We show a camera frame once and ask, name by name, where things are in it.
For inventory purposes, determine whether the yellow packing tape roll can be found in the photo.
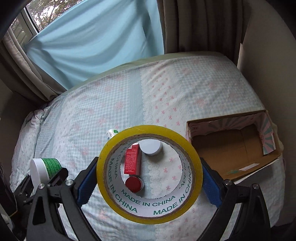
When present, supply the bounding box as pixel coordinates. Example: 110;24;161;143
96;125;203;225

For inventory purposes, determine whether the red lid round tin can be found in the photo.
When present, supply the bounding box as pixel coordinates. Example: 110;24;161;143
125;176;144;193

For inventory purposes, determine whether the small white green bottle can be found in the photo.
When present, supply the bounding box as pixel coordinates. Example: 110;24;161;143
106;128;119;140

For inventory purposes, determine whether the red rectangular box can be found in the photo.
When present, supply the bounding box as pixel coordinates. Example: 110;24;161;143
124;143;142;176

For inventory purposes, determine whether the white lid jar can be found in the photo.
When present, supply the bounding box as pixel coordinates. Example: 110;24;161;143
138;139;163;156

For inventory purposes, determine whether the checkered floral bed cover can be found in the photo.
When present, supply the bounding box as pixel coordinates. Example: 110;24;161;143
10;54;285;240

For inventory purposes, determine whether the open cardboard box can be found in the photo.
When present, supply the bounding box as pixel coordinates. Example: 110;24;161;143
186;109;283;181

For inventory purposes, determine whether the light blue curtain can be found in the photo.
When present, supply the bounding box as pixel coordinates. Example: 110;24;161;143
25;1;164;89

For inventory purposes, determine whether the window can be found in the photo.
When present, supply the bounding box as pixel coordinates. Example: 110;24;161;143
11;0;81;47

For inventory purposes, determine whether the brown curtain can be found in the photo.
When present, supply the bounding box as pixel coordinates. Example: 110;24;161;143
157;0;251;64

